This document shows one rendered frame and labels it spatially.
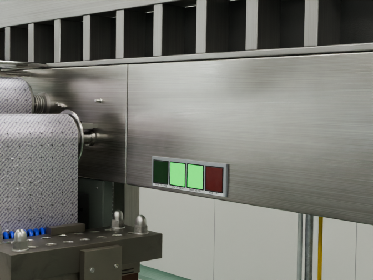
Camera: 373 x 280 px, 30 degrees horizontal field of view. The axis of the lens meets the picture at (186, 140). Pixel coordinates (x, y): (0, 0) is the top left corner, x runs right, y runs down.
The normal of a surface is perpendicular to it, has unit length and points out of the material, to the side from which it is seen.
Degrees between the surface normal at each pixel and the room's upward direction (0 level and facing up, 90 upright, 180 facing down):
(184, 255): 90
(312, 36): 90
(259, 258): 90
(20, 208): 90
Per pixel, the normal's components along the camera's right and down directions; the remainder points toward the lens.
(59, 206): 0.66, 0.05
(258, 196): -0.75, 0.02
